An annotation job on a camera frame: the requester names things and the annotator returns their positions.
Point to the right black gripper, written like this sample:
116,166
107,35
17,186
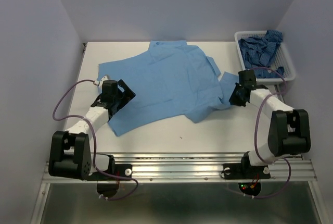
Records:
233,100

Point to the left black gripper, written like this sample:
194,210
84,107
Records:
127,95

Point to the light blue long sleeve shirt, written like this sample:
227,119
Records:
169,79

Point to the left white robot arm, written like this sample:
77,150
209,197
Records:
73,151

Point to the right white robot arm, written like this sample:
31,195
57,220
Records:
288,134

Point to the dark blue patterned shirt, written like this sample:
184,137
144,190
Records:
259,52

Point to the white plastic basket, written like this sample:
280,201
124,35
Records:
282,58

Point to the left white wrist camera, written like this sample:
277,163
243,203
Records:
100,82

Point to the aluminium mounting rail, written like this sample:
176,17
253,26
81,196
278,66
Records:
205,167

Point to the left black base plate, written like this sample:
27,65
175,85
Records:
118,170

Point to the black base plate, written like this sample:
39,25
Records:
236,171
118,170

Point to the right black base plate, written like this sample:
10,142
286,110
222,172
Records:
236,171

